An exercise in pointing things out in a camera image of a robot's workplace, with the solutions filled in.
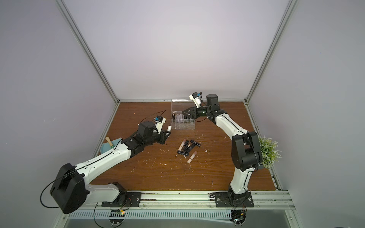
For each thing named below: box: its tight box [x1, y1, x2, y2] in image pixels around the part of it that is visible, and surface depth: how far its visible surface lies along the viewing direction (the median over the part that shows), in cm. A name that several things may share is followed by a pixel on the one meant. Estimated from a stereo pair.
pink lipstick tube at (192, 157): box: [187, 150, 198, 164], surface depth 89 cm
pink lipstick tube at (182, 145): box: [177, 138, 187, 152], surface depth 94 cm
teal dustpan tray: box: [100, 137, 122, 154], surface depth 96 cm
